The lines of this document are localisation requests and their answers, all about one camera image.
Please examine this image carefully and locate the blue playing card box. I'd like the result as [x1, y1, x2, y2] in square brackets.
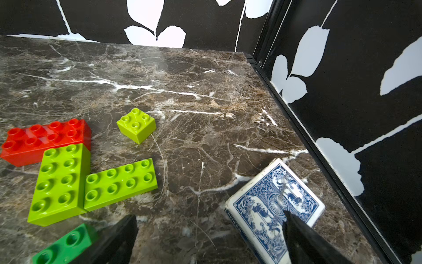
[225, 158, 325, 264]

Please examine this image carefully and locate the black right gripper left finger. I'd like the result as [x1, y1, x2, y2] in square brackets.
[71, 214, 138, 264]

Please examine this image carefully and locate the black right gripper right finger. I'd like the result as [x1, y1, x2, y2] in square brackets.
[283, 211, 351, 264]

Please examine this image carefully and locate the lime lego brick long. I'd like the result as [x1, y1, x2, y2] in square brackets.
[27, 144, 91, 227]
[84, 158, 158, 212]

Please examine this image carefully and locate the dark green square lego brick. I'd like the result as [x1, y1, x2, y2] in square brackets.
[32, 223, 98, 264]

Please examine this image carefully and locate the red lego brick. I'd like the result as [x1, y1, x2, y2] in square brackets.
[1, 119, 92, 167]

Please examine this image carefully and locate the small lime lego brick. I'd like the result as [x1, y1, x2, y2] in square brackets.
[117, 108, 157, 144]

